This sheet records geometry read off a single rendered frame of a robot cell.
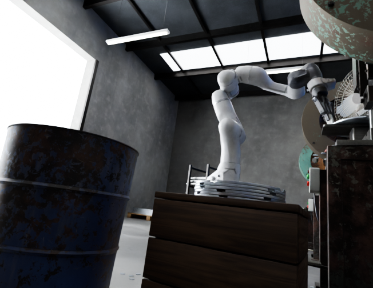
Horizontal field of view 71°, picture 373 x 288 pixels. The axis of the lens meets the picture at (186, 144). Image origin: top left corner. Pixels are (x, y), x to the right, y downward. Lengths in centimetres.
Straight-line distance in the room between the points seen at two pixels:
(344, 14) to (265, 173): 719
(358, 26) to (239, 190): 71
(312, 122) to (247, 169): 554
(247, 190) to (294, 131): 771
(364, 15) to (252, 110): 776
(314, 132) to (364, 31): 180
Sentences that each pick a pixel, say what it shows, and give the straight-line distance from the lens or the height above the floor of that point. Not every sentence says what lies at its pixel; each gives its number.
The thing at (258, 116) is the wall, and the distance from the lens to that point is 869.
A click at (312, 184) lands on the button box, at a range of 159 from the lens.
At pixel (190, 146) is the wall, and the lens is 898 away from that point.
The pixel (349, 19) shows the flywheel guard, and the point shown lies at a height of 102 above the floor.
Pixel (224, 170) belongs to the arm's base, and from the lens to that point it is 143.
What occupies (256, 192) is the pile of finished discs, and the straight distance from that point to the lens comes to 76.
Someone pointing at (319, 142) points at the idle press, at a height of 110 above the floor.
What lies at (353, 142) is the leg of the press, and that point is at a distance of 116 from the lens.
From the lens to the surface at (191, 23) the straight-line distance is 630.
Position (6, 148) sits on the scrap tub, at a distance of 89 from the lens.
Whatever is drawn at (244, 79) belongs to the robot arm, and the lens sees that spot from 166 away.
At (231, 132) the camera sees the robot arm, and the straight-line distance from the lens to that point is 143.
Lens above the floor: 30
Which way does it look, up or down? 15 degrees up
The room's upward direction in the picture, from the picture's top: 7 degrees clockwise
